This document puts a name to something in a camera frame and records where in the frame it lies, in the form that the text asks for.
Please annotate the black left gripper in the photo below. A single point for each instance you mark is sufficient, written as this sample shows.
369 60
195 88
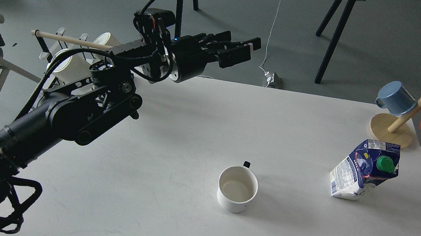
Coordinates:
191 55

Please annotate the blue white milk carton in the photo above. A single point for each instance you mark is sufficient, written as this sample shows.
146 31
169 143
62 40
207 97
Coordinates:
371 162

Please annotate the white smiley mug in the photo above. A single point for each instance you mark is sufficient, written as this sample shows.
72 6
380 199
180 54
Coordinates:
237 187

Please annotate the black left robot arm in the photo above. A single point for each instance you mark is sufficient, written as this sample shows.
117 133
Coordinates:
34 133

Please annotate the blue cup on tree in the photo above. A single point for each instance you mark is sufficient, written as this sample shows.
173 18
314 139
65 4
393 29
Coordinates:
396 99

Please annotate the grey power adapter on floor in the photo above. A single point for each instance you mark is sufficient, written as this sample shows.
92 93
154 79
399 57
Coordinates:
272 80

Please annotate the wooden mug tree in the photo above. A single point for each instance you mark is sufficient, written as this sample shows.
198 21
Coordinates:
393 129

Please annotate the white mug rear on rack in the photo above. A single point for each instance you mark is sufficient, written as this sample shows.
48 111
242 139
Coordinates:
107 39

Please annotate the white mug on rack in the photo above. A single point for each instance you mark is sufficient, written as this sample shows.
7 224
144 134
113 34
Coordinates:
74 68
107 39

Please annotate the black table legs right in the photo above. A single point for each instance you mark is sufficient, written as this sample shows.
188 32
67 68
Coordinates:
336 35

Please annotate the white mug front on rack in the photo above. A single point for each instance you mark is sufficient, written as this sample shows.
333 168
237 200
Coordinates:
74 68

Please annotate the black wire mug rack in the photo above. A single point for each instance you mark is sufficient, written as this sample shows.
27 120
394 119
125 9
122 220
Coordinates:
107 89

